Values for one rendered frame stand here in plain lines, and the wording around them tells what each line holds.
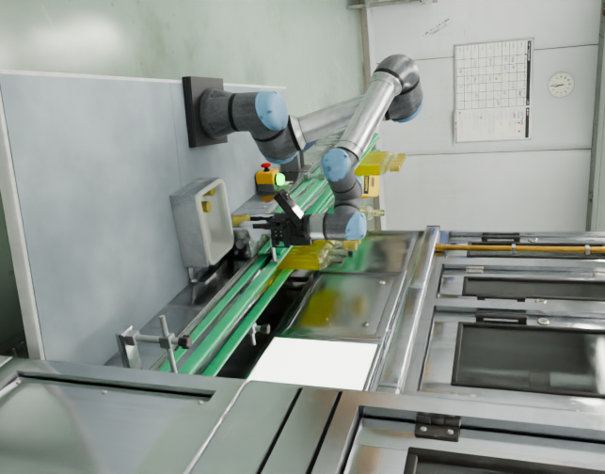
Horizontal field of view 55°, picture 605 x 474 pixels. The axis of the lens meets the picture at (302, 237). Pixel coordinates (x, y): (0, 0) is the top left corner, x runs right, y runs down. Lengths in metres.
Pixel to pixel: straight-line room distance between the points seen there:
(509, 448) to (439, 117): 6.98
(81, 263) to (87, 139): 0.28
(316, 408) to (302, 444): 0.08
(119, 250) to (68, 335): 0.25
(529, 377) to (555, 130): 6.25
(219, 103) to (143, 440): 1.12
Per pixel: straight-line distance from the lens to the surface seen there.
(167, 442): 0.91
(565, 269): 2.21
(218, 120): 1.78
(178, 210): 1.68
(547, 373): 1.67
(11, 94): 1.26
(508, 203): 7.97
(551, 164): 7.84
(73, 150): 1.37
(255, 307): 1.75
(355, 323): 1.79
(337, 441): 0.84
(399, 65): 1.73
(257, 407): 0.91
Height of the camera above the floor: 1.62
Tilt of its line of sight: 19 degrees down
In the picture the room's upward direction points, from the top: 91 degrees clockwise
